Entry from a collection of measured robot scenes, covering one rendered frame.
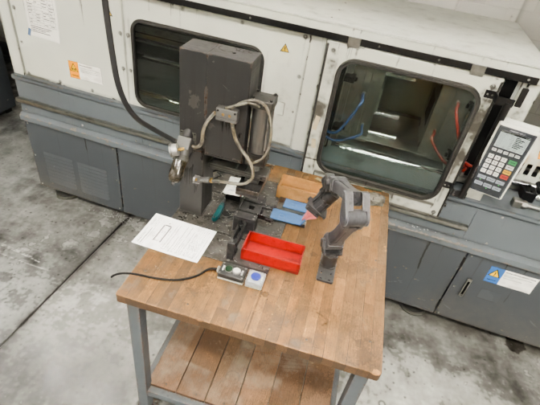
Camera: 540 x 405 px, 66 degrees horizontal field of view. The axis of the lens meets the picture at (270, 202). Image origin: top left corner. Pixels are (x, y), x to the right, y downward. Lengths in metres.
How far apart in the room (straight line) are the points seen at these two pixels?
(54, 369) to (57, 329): 0.25
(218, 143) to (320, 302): 0.75
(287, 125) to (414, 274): 1.21
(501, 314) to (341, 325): 1.55
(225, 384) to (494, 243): 1.62
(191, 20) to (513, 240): 2.07
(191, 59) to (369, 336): 1.19
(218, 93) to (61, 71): 1.58
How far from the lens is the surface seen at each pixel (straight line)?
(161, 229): 1.88
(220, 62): 1.56
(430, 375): 2.80
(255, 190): 1.72
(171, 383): 2.20
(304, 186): 2.18
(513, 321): 3.03
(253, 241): 1.82
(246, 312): 1.57
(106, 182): 3.19
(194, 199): 1.90
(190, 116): 1.69
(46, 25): 2.95
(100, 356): 2.59
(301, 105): 2.27
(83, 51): 2.83
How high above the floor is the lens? 2.15
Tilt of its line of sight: 37 degrees down
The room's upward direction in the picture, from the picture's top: 9 degrees clockwise
